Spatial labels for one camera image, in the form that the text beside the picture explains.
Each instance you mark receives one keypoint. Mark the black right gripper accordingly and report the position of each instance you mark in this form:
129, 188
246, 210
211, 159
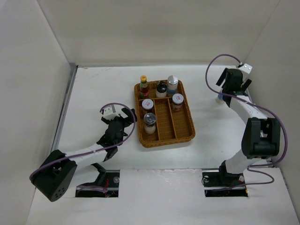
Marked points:
222, 78

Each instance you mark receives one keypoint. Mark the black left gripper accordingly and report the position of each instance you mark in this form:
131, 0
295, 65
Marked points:
126, 123

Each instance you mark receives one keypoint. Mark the blue label salt jar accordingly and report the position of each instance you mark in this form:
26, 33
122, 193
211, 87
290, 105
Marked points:
172, 84
219, 99

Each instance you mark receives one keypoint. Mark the dark lid spice jar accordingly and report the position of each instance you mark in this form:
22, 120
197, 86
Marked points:
149, 123

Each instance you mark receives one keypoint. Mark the white lid pepper jar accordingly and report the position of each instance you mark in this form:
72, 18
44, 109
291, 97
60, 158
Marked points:
147, 106

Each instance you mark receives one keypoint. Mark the yellow cap red sauce bottle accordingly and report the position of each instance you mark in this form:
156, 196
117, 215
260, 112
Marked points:
144, 88

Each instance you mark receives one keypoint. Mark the black cap white bottle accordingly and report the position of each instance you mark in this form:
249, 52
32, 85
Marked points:
161, 89

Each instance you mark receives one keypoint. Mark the red label spice jar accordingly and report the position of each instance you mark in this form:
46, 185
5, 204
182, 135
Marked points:
177, 102

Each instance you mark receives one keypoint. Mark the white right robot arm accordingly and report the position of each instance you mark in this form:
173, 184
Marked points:
261, 138

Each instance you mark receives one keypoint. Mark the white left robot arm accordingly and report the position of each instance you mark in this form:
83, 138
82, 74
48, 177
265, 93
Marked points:
54, 176

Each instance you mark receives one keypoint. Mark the brown wicker divided basket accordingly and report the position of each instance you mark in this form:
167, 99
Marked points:
172, 126

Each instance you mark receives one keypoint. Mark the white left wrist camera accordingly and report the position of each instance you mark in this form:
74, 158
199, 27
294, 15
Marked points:
109, 112

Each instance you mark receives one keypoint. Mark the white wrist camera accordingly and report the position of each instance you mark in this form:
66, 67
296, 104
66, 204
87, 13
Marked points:
245, 68
109, 112

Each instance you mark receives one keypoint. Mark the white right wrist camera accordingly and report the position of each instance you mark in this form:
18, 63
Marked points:
245, 68

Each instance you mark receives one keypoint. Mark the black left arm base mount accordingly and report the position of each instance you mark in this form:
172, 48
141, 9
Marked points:
106, 185

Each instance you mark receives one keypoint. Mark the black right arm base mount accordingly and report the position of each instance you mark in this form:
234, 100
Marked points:
217, 184

